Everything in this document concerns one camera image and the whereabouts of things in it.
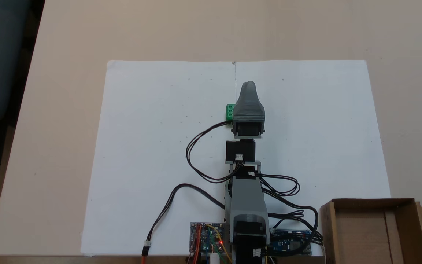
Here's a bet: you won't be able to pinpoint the black cable with white connector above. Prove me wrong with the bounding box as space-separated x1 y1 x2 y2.
141 183 228 264

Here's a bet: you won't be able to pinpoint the circuit board with coloured wires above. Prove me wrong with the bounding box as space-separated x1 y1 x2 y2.
190 221 227 254

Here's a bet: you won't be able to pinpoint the black gripper servo cable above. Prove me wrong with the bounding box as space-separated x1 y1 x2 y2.
186 121 241 183

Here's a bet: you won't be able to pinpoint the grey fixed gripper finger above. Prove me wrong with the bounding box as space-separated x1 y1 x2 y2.
238 81 259 103

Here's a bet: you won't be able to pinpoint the yellow wire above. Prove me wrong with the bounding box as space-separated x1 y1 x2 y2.
204 224 233 264

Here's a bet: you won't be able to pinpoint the red wires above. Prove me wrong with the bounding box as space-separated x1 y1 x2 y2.
191 224 201 264

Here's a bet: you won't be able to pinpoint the brown cardboard box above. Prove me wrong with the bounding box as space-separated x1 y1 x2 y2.
320 198 422 264

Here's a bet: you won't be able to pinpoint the black wrist servo cable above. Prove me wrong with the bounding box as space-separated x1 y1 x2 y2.
258 173 301 197

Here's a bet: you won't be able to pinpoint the black elbow servo cable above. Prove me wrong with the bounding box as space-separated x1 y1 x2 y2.
268 206 324 245

